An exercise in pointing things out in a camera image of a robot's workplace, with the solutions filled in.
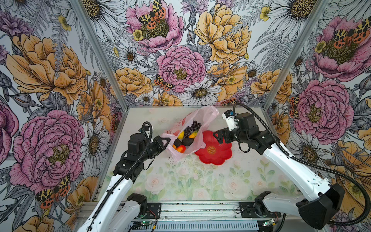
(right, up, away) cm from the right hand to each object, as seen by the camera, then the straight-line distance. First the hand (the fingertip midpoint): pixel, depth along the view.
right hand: (221, 136), depth 76 cm
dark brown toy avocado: (-24, -6, +20) cm, 32 cm away
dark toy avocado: (-18, -6, +20) cm, 27 cm away
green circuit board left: (-39, -42, -5) cm, 57 cm away
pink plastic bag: (-10, +11, +5) cm, 16 cm away
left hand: (-26, -3, -3) cm, 26 cm away
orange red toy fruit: (-26, -8, +18) cm, 33 cm away
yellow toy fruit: (-22, -2, +24) cm, 32 cm away
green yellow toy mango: (-14, -2, +24) cm, 27 cm away
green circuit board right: (+22, -42, -4) cm, 47 cm away
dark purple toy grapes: (-13, +4, +26) cm, 30 cm away
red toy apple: (-22, -9, +14) cm, 28 cm away
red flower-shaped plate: (0, -13, +21) cm, 24 cm away
